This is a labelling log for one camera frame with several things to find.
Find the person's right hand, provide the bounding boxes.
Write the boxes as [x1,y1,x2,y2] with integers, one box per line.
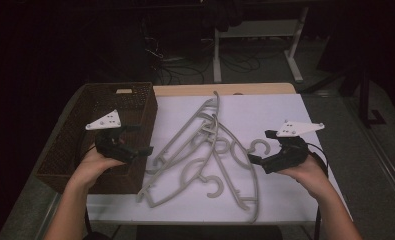
[276,154,330,201]

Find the brown woven basket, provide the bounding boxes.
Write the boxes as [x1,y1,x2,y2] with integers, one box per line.
[34,82,159,195]

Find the white paper sheet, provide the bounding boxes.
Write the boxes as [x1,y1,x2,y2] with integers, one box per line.
[86,93,353,224]

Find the grey plastic clothes hanger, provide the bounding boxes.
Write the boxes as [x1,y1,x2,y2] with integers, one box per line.
[144,90,221,174]
[214,123,272,224]
[136,114,225,208]
[191,113,258,211]

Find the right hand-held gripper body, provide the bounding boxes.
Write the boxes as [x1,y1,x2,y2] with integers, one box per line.
[264,120,325,175]

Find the dark metal stand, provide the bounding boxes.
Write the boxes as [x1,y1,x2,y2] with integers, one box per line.
[338,64,388,128]

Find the black floor cables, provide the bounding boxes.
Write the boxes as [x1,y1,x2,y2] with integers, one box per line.
[143,31,263,85]

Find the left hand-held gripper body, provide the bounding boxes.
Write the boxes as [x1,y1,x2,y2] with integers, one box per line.
[85,109,143,164]

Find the white metal table frame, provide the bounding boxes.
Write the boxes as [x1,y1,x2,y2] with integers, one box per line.
[213,6,309,84]

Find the person's left hand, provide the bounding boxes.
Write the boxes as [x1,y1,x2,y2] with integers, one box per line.
[66,146,126,192]

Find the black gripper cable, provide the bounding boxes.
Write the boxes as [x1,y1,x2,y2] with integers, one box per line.
[304,142,329,240]

